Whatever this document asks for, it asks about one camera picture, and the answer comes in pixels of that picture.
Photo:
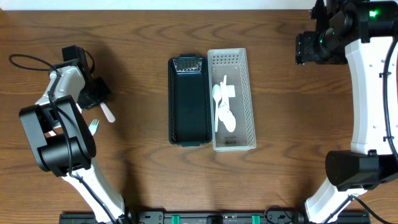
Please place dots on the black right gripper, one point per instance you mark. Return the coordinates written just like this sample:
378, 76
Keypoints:
309, 50

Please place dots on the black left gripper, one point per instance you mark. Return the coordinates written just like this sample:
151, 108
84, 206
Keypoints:
94, 94

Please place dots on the white plastic spoon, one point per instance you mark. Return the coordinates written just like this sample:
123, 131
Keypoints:
224, 81
217, 96
224, 95
227, 118
107, 112

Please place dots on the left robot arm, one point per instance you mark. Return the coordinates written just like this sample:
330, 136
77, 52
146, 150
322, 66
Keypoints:
62, 142

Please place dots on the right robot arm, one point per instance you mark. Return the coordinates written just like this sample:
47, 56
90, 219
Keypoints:
362, 35

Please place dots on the white plastic fork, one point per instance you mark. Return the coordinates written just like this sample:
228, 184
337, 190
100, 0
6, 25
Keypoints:
93, 126

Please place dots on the black plastic basket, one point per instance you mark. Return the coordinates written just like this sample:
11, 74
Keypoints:
189, 101

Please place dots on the white label sticker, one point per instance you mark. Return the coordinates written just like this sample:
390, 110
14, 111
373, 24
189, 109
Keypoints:
231, 91

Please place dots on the clear plastic basket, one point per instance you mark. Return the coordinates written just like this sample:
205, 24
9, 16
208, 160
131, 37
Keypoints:
234, 64

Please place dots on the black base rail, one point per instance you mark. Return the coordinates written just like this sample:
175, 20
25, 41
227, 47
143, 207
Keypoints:
271, 215

